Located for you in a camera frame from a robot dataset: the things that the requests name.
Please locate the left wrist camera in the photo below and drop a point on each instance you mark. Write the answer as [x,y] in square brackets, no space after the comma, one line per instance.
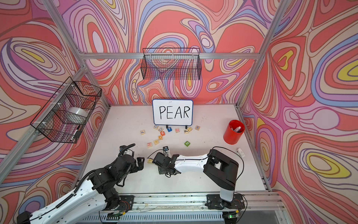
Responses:
[123,151]

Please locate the red cup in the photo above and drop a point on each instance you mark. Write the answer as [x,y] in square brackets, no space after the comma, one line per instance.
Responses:
[230,136]

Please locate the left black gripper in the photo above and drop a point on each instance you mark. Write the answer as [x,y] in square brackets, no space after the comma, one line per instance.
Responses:
[135,167]

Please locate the white tape roll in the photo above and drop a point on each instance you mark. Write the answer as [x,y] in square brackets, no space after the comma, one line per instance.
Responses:
[76,115]

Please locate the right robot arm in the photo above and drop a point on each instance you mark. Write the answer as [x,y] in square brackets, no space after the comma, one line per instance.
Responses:
[218,167]

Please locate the marker in red cup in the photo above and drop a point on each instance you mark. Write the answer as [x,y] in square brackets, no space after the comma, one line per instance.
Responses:
[237,130]

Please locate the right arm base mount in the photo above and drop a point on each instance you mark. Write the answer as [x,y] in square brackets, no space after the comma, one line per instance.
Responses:
[214,202]

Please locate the back black wire basket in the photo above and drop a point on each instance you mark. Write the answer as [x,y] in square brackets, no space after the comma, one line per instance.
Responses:
[171,63]

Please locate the white eraser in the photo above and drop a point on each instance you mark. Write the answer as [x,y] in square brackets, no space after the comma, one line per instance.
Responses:
[240,153]

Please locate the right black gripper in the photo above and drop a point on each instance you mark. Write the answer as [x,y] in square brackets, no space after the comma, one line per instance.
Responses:
[161,171]

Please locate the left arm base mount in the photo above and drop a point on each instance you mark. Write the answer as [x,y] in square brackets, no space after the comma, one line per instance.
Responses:
[120,203]

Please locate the left black wire basket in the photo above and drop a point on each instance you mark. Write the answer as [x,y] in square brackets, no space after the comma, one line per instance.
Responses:
[53,124]

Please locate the aluminium front rail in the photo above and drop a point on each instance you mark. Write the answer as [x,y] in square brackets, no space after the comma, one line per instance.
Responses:
[195,202]

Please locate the black wire basket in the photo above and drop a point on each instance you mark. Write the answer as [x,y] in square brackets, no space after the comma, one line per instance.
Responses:
[53,124]
[171,63]

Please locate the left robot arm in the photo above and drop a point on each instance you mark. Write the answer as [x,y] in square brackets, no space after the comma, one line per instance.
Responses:
[95,192]

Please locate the whiteboard with PEAR text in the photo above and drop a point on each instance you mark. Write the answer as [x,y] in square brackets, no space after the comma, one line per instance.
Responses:
[173,112]

